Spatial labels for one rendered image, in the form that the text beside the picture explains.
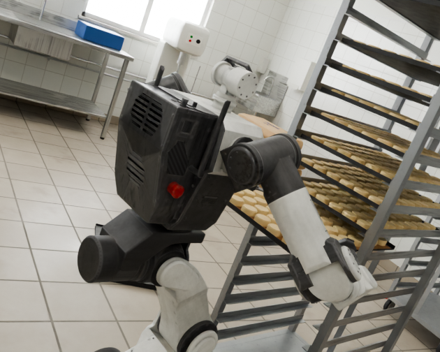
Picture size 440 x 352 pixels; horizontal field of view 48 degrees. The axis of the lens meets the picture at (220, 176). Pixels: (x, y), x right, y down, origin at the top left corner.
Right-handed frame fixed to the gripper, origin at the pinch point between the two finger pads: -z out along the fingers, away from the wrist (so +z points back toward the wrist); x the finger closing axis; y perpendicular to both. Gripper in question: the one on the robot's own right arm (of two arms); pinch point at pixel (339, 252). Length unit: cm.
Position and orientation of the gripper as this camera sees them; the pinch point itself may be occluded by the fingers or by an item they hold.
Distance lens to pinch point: 155.6
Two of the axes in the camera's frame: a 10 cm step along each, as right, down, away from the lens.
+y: -9.3, -3.6, -0.1
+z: -0.9, 2.4, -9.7
